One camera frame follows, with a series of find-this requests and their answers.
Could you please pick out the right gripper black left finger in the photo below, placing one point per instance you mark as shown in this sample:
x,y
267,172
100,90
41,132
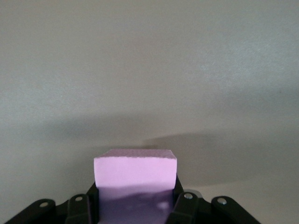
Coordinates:
x,y
77,210

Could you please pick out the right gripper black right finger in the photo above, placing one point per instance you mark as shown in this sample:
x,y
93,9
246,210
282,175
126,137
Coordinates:
x,y
194,210

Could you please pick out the pink foam cube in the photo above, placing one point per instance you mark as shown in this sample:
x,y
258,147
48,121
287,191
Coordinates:
x,y
135,172

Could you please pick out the brown table cover mat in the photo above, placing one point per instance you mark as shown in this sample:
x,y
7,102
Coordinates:
x,y
149,70

